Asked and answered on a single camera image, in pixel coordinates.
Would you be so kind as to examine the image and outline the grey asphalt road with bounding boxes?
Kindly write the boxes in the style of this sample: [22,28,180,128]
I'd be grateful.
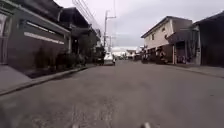
[0,59,224,128]

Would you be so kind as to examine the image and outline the beige two-storey house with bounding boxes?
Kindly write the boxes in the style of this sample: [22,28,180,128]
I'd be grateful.
[140,15,195,65]

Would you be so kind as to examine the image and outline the concrete sidewalk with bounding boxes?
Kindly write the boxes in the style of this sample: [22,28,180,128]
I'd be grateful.
[166,63,224,80]
[0,63,90,97]

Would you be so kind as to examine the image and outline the dark roofed house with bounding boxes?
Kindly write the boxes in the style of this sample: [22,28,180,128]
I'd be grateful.
[59,6,103,61]

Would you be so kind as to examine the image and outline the overhead wires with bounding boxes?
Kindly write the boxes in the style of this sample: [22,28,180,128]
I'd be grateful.
[71,0,118,36]

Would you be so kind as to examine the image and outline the row of bushes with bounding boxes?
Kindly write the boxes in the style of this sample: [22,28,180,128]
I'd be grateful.
[33,46,88,72]

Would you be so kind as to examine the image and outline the white car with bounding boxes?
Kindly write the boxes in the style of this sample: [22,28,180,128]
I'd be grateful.
[102,51,117,67]

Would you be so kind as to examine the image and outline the utility pole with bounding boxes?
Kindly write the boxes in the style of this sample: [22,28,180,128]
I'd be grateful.
[102,9,118,52]

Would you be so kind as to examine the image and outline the dark building with stripes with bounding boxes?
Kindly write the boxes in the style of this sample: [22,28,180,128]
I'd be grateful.
[0,0,72,72]

